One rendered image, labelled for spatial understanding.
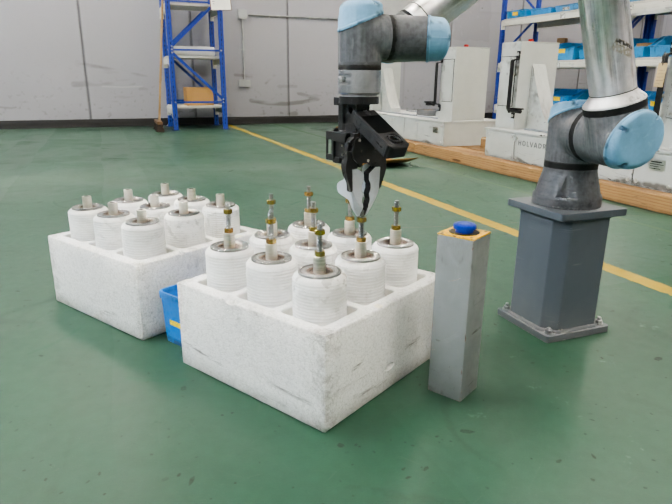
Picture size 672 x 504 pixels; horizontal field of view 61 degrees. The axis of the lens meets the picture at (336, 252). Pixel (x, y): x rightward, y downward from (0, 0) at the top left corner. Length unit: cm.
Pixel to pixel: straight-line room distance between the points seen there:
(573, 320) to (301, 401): 71
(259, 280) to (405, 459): 39
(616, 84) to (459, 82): 333
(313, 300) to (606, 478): 52
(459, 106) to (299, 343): 370
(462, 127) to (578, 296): 324
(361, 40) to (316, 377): 56
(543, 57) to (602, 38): 281
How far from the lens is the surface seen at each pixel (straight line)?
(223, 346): 112
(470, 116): 459
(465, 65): 453
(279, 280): 103
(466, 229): 101
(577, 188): 136
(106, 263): 141
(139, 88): 737
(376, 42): 101
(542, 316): 141
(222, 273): 112
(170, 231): 144
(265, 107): 762
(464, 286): 102
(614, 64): 123
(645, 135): 125
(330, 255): 112
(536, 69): 396
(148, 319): 137
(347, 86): 101
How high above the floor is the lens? 57
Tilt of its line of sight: 17 degrees down
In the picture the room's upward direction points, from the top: straight up
